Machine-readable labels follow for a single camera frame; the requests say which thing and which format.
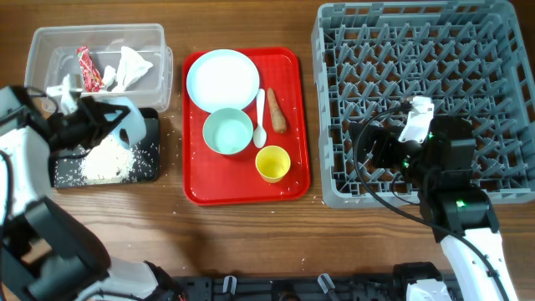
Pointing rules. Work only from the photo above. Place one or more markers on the yellow plastic cup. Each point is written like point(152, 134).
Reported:
point(272, 163)

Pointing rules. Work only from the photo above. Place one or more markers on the white plastic spoon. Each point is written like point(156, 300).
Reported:
point(259, 134)

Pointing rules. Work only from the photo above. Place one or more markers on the pile of white rice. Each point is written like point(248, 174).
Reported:
point(107, 163)

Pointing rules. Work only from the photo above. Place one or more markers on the grey dishwasher rack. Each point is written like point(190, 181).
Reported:
point(467, 56)

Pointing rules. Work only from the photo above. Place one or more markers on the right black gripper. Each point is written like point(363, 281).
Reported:
point(388, 138)

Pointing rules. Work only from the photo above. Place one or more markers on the white round plate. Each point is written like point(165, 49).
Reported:
point(222, 78)

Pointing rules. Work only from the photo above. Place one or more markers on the black waste tray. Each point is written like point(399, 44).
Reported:
point(65, 173)

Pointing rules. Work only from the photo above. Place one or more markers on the light blue bowl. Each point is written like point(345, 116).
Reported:
point(131, 129)

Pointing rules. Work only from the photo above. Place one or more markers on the orange carrot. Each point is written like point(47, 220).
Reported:
point(277, 118)

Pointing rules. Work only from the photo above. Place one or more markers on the small white paper scrap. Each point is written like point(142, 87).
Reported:
point(108, 77)

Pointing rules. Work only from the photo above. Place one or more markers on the red snack wrapper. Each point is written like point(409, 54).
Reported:
point(91, 77)

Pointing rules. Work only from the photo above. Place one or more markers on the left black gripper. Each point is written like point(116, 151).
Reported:
point(94, 110)

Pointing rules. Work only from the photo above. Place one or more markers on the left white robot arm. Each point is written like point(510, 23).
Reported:
point(46, 254)

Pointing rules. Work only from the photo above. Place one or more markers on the mint green bowl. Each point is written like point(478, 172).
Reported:
point(227, 131)

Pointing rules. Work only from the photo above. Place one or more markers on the white napkin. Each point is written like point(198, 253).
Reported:
point(131, 68)

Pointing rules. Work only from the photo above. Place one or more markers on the clear plastic waste bin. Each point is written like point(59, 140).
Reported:
point(52, 56)

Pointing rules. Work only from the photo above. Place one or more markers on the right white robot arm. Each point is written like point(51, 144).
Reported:
point(459, 213)

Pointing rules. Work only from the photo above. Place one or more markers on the red serving tray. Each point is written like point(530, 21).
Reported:
point(211, 179)

